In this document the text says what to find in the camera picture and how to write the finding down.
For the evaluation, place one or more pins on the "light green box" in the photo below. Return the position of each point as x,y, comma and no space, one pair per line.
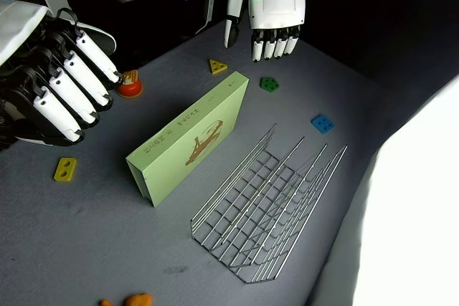
186,141

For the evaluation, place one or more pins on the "red orange toy peg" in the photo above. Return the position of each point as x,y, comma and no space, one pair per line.
130,86

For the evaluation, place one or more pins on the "yellow two-hole block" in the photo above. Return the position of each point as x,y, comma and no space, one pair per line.
65,170

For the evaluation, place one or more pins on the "yellow triangle block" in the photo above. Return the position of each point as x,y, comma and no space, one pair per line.
215,68

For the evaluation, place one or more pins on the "grey table cloth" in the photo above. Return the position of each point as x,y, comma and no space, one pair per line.
107,234

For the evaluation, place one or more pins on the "green pentagon block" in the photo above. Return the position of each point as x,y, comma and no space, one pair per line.
269,84

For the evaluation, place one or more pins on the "small orange toy piece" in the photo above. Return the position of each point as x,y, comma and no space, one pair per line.
106,302

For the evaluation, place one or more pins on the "large orange toy piece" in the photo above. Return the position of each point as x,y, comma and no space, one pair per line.
139,300

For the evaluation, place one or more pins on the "blue square block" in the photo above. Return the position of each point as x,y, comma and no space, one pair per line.
322,124

